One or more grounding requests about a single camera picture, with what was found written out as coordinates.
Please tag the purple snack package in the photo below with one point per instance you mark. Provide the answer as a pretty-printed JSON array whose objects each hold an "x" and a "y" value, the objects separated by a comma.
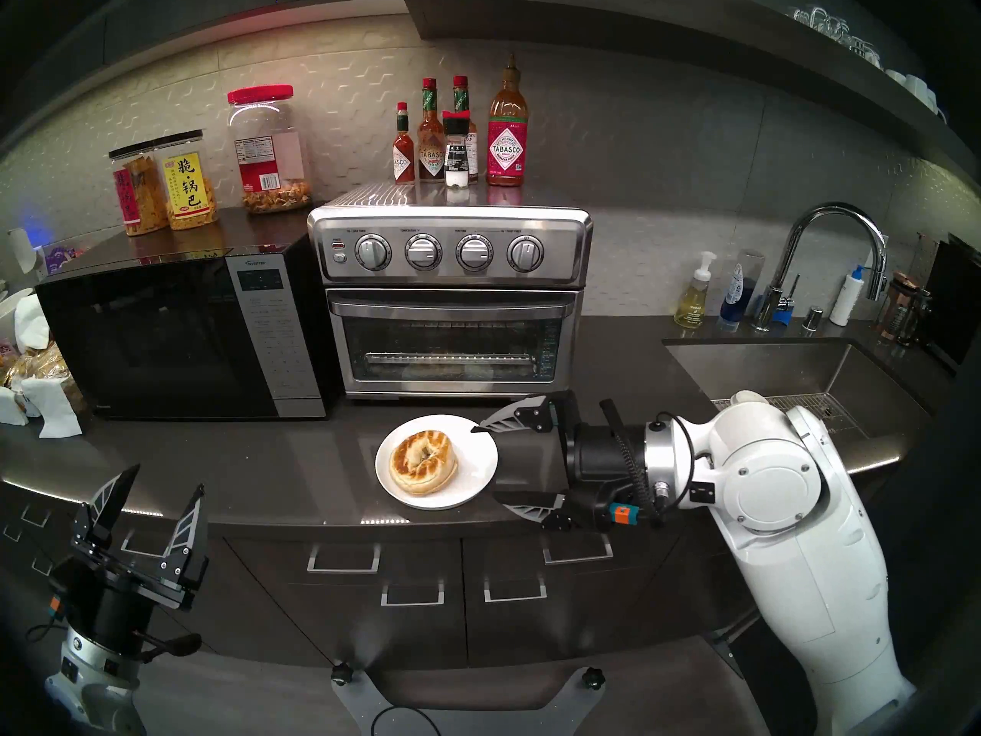
[{"x": 57, "y": 257}]

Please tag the grey robot base frame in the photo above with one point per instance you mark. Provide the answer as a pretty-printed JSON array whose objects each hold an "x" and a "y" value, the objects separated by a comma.
[{"x": 356, "y": 708}]

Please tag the dark wall shelf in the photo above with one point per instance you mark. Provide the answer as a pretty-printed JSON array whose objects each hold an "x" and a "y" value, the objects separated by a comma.
[{"x": 651, "y": 29}]

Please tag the dark base cabinet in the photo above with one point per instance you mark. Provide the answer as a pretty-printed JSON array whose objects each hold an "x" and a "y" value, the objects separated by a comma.
[{"x": 429, "y": 635}]

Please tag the silver oven knob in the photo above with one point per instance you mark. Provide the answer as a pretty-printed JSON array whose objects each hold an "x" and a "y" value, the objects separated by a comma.
[
  {"x": 423, "y": 251},
  {"x": 475, "y": 252},
  {"x": 526, "y": 253},
  {"x": 373, "y": 252}
]

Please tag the black frame knob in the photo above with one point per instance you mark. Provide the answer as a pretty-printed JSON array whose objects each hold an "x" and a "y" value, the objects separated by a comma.
[
  {"x": 592, "y": 678},
  {"x": 342, "y": 673}
]

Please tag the small white paper sheet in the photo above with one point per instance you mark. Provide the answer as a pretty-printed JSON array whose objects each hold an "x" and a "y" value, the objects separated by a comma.
[{"x": 11, "y": 409}]

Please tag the silver toaster oven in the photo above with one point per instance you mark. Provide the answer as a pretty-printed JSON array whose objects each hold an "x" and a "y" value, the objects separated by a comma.
[{"x": 567, "y": 240}]

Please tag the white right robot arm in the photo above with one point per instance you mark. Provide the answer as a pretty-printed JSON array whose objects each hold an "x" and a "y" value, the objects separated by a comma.
[{"x": 774, "y": 481}]

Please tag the white lidded paper cup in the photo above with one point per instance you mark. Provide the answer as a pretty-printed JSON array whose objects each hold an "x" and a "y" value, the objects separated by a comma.
[{"x": 747, "y": 397}]

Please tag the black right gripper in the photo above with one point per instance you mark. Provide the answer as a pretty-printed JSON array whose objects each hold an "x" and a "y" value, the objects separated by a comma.
[{"x": 605, "y": 466}]

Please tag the yellow label snack jar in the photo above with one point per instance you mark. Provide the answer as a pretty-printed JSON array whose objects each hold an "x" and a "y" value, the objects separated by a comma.
[{"x": 188, "y": 186}]

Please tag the bagged bread loaf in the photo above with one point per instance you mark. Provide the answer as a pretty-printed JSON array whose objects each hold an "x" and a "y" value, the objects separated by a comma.
[{"x": 46, "y": 366}]

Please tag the blue dish soap bottle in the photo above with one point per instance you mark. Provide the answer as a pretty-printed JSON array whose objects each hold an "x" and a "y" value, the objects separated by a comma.
[{"x": 734, "y": 290}]

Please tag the glass oven door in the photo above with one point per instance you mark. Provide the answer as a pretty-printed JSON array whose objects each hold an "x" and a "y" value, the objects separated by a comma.
[{"x": 452, "y": 309}]

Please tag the chrome gooseneck faucet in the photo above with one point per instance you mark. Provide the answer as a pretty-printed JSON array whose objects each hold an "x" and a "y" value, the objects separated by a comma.
[{"x": 831, "y": 208}]

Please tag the white tissue paper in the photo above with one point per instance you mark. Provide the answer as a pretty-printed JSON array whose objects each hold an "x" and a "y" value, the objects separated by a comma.
[{"x": 31, "y": 324}]

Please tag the green label Tabasco bottle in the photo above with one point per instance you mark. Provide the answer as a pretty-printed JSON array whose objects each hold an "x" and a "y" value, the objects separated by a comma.
[{"x": 460, "y": 94}]

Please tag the white wall dispenser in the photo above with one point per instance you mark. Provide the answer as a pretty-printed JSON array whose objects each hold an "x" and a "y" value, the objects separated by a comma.
[{"x": 21, "y": 250}]

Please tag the white mug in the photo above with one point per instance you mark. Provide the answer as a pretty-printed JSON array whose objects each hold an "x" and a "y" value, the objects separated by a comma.
[
  {"x": 897, "y": 76},
  {"x": 922, "y": 92}
]

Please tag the small blue plastic item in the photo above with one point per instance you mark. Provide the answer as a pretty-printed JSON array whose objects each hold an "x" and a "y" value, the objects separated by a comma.
[{"x": 782, "y": 314}]

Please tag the white bottle blue cap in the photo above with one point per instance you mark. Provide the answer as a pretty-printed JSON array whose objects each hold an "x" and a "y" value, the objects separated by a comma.
[{"x": 845, "y": 297}]

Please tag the red label snack jar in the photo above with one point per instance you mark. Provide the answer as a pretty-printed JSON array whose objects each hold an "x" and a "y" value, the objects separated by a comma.
[{"x": 134, "y": 198}]

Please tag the stainless steel sink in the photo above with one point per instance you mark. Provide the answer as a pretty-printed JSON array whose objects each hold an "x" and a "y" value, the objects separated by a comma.
[{"x": 766, "y": 366}]

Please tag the small chrome sink fixture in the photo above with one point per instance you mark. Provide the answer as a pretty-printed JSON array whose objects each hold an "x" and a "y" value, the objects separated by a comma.
[{"x": 812, "y": 319}]

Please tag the white bowl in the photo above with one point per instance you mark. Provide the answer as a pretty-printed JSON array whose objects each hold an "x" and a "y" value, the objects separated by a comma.
[{"x": 11, "y": 305}]

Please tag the black coffee machine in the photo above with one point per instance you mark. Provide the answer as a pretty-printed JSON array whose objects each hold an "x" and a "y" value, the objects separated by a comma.
[{"x": 954, "y": 305}]

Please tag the black salt grinder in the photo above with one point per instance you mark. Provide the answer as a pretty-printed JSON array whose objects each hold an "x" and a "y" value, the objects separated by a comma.
[{"x": 456, "y": 159}]

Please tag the medium orange Tabasco bottle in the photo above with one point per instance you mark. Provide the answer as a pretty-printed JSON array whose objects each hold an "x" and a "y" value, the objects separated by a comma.
[{"x": 431, "y": 159}]

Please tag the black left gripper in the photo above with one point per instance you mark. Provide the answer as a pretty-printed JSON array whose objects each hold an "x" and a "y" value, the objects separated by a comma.
[{"x": 107, "y": 604}]

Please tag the white round plate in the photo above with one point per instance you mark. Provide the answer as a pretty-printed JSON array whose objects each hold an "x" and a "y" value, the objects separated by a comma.
[{"x": 467, "y": 481}]

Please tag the small Tabasco bottle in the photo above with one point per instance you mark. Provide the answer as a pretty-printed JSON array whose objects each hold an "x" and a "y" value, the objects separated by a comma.
[{"x": 403, "y": 163}]

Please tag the large Tabasco bottle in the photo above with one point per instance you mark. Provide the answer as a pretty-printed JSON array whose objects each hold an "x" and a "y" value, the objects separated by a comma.
[{"x": 506, "y": 152}]

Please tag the large white paper sheet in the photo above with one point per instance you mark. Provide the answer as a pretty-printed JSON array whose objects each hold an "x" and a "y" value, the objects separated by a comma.
[{"x": 54, "y": 409}]

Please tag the yellow hand soap dispenser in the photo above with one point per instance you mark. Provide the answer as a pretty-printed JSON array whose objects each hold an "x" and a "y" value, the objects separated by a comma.
[{"x": 693, "y": 305}]

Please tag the red lid plastic jar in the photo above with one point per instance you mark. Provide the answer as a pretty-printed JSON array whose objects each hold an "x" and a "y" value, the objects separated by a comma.
[{"x": 268, "y": 159}]

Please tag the black microwave oven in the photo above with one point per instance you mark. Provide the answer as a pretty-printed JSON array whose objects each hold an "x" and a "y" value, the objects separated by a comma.
[{"x": 153, "y": 343}]

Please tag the dark upper cabinet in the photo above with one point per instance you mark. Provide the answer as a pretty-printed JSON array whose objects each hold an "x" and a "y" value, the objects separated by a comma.
[{"x": 191, "y": 14}]

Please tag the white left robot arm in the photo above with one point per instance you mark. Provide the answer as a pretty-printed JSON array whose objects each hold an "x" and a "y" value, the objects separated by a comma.
[{"x": 84, "y": 688}]

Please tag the toasted bagel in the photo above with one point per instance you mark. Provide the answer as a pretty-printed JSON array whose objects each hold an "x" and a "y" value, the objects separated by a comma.
[{"x": 423, "y": 474}]

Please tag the copper glass french press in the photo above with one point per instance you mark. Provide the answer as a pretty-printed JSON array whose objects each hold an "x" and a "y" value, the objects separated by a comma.
[{"x": 900, "y": 309}]

